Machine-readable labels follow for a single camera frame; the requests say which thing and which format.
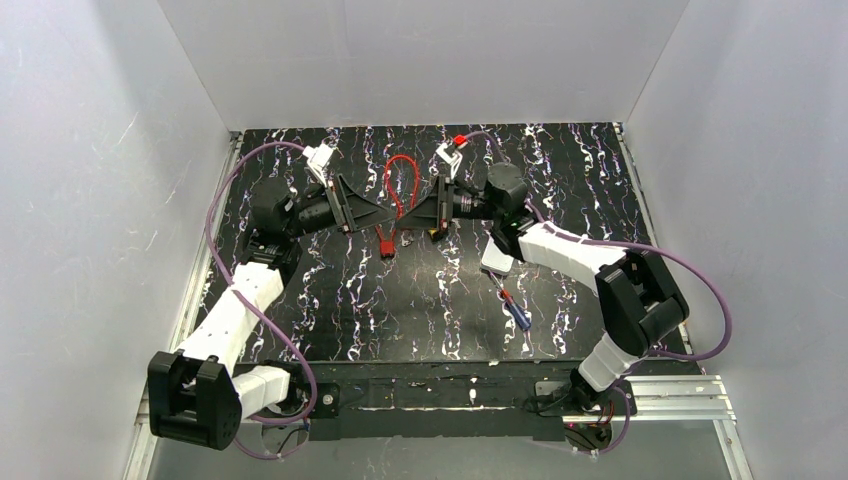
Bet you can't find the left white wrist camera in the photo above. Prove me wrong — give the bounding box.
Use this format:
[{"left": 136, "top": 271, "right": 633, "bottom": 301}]
[{"left": 302, "top": 143, "right": 334, "bottom": 187}]

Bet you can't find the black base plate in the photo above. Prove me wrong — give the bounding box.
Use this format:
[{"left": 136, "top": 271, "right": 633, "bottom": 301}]
[{"left": 242, "top": 360, "right": 637, "bottom": 444}]

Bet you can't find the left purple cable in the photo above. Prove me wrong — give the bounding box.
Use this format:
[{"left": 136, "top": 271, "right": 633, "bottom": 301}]
[{"left": 203, "top": 140, "right": 319, "bottom": 461}]

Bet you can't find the red cable tie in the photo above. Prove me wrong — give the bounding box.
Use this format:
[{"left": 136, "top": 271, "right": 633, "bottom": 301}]
[
  {"left": 374, "top": 226, "right": 396, "bottom": 260},
  {"left": 383, "top": 154, "right": 421, "bottom": 218}
]

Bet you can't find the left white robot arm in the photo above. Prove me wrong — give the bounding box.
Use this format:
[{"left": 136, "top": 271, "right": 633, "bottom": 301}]
[{"left": 147, "top": 175, "right": 392, "bottom": 450}]

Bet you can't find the aluminium frame rail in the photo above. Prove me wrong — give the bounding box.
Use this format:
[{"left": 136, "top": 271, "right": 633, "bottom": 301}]
[{"left": 122, "top": 132, "right": 244, "bottom": 480}]

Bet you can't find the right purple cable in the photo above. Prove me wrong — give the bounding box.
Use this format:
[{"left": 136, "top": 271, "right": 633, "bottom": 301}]
[{"left": 463, "top": 129, "right": 734, "bottom": 458}]

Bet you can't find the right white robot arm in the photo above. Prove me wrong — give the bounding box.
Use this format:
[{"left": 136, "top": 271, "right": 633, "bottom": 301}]
[{"left": 396, "top": 162, "right": 690, "bottom": 413}]

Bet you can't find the purple cable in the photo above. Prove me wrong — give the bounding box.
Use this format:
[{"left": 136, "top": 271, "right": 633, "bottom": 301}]
[
  {"left": 463, "top": 129, "right": 734, "bottom": 458},
  {"left": 203, "top": 140, "right": 319, "bottom": 461}
]

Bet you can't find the blue red screwdriver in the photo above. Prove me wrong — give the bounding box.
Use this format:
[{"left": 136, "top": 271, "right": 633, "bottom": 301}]
[{"left": 488, "top": 272, "right": 532, "bottom": 332}]

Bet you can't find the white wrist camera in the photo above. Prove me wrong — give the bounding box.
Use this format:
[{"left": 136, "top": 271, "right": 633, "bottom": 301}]
[
  {"left": 436, "top": 134, "right": 468, "bottom": 181},
  {"left": 302, "top": 143, "right": 334, "bottom": 187}
]

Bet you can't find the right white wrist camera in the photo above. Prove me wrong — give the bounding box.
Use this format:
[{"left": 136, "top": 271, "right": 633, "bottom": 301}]
[{"left": 436, "top": 134, "right": 468, "bottom": 181}]

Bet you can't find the white rectangular box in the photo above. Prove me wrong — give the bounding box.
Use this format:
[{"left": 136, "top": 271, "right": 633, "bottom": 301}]
[{"left": 480, "top": 238, "right": 514, "bottom": 277}]

